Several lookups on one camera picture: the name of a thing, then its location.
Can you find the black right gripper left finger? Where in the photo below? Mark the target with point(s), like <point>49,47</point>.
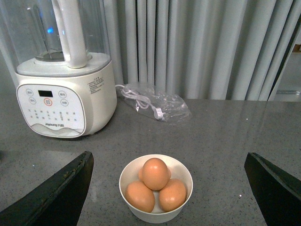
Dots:
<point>58,201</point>

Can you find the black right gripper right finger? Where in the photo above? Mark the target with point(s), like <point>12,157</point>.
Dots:
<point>278,193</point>

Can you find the brown egg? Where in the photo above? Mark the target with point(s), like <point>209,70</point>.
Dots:
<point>173,195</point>
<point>155,174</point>
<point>140,174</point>
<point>140,196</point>

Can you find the white round bowl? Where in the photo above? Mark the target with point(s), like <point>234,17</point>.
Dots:
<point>177,170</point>

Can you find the clear plastic bag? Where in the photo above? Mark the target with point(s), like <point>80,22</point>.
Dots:
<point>150,101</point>

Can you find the white blender with glass jar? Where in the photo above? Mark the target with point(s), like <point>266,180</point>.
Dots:
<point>68,94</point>

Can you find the grey pleated curtain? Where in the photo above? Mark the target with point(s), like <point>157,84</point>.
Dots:
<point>208,49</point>

